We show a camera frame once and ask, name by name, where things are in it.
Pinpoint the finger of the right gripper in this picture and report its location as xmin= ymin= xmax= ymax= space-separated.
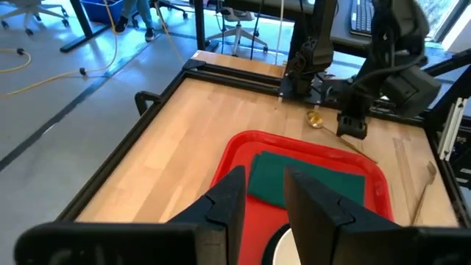
xmin=352 ymin=113 xmax=369 ymax=141
xmin=336 ymin=112 xmax=353 ymax=139

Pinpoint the black metal table frame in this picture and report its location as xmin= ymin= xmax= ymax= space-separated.
xmin=54 ymin=47 xmax=471 ymax=229

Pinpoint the grey seat office chair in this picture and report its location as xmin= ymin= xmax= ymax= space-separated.
xmin=205 ymin=6 xmax=269 ymax=57

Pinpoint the white cable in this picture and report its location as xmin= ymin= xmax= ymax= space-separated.
xmin=276 ymin=0 xmax=286 ymax=66

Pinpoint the black keyboard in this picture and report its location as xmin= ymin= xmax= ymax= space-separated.
xmin=349 ymin=0 xmax=377 ymax=38

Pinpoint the person's leg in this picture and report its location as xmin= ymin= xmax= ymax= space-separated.
xmin=136 ymin=0 xmax=154 ymax=32
xmin=123 ymin=0 xmax=140 ymax=21

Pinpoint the dark grey desk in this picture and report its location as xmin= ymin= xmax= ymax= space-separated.
xmin=222 ymin=0 xmax=325 ymax=18
xmin=329 ymin=0 xmax=456 ymax=62

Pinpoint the black hanging cable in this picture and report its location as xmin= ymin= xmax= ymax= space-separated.
xmin=251 ymin=0 xmax=265 ymax=60

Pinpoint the black desk leg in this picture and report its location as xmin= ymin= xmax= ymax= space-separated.
xmin=60 ymin=0 xmax=111 ymax=53

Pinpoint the red plastic tray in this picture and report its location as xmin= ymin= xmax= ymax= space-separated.
xmin=210 ymin=130 xmax=394 ymax=265

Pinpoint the yellow floor cable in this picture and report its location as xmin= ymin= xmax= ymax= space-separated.
xmin=0 ymin=0 xmax=119 ymax=99
xmin=0 ymin=46 xmax=32 ymax=74

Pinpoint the black desk post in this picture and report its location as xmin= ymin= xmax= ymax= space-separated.
xmin=193 ymin=0 xmax=220 ymax=52

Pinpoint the green cloth napkin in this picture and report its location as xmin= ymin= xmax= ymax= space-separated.
xmin=247 ymin=150 xmax=366 ymax=210

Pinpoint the office chair base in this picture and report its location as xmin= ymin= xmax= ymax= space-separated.
xmin=152 ymin=0 xmax=189 ymax=20

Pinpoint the tan cable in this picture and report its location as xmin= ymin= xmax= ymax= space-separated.
xmin=153 ymin=0 xmax=185 ymax=64

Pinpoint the dark round plate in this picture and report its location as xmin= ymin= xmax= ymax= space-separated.
xmin=261 ymin=222 xmax=292 ymax=265

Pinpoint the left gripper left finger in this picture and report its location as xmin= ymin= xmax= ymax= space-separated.
xmin=14 ymin=165 xmax=247 ymax=265

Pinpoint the silver aluminium bracket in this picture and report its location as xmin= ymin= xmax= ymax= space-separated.
xmin=437 ymin=97 xmax=470 ymax=161

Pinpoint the white office chair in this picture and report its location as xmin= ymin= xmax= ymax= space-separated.
xmin=0 ymin=0 xmax=71 ymax=37

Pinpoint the white ribbed bowl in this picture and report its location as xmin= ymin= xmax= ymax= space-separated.
xmin=272 ymin=227 xmax=301 ymax=265

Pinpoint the gold spoon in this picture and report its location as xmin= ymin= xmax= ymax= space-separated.
xmin=305 ymin=109 xmax=379 ymax=165

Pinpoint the blue plastic bin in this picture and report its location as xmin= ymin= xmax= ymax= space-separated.
xmin=79 ymin=0 xmax=124 ymax=25

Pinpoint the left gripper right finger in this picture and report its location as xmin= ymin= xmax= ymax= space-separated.
xmin=283 ymin=165 xmax=471 ymax=265

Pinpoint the gold fork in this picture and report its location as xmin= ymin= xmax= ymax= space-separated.
xmin=410 ymin=160 xmax=438 ymax=226

